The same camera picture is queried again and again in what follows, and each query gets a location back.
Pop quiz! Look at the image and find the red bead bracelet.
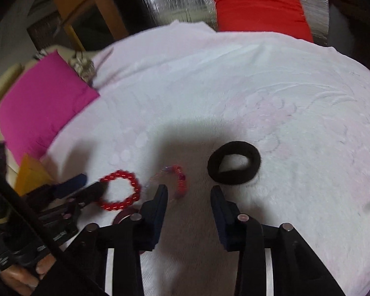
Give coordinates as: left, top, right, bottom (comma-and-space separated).
98, 170, 142, 212

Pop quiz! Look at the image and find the person left hand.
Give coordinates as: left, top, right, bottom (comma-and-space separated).
0, 254, 56, 295

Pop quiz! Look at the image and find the cream leather sofa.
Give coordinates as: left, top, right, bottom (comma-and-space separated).
0, 44, 78, 148

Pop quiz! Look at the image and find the orange cardboard tray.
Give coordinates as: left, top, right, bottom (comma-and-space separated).
14, 154, 54, 196

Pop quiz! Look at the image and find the patterned silver fabric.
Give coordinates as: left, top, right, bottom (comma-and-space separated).
68, 51, 112, 87

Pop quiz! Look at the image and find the pink clear bead bracelet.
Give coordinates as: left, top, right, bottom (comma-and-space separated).
144, 164, 188, 201

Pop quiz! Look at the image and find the magenta cushion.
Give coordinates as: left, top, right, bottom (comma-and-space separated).
0, 51, 99, 164

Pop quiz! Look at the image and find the wooden cabinet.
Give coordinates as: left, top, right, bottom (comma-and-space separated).
42, 0, 134, 53

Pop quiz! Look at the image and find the thick black hair scrunchie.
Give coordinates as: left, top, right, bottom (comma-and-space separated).
207, 141, 261, 186

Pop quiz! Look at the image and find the red cushion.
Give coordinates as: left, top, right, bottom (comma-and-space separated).
214, 0, 314, 42

